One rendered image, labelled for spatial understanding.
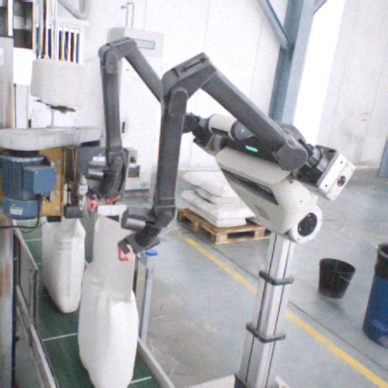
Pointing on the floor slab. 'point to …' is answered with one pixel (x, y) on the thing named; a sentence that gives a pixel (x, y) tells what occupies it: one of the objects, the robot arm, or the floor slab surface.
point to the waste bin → (378, 300)
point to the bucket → (334, 277)
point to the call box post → (145, 303)
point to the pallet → (223, 229)
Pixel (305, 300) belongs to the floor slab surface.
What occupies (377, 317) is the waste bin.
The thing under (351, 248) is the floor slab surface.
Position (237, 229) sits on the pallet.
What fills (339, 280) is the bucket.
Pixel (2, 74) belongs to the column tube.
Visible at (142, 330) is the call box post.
